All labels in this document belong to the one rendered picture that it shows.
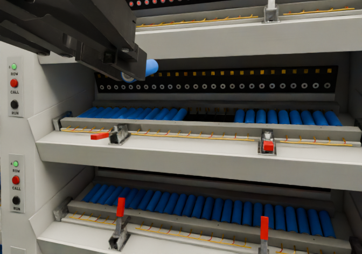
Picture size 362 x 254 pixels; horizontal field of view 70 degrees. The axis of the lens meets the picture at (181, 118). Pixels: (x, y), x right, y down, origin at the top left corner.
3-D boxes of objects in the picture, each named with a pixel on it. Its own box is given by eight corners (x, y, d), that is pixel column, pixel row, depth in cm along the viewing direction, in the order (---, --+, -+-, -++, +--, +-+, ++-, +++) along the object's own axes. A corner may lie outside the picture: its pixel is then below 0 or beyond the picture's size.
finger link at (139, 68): (101, 23, 21) (109, 22, 21) (140, 53, 28) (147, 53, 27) (98, 59, 21) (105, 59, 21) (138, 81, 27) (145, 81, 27)
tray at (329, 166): (385, 194, 36) (402, 133, 33) (41, 160, 54) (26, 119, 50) (346, 131, 54) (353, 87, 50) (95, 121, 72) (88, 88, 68)
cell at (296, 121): (298, 118, 50) (303, 134, 45) (289, 118, 51) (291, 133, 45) (299, 110, 50) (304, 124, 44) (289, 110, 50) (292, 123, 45)
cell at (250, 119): (255, 117, 53) (253, 131, 47) (245, 117, 53) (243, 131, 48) (255, 109, 52) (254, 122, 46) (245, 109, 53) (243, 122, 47)
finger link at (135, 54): (95, 22, 19) (131, 18, 18) (129, 47, 24) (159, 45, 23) (93, 41, 19) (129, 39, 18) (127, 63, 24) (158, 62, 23)
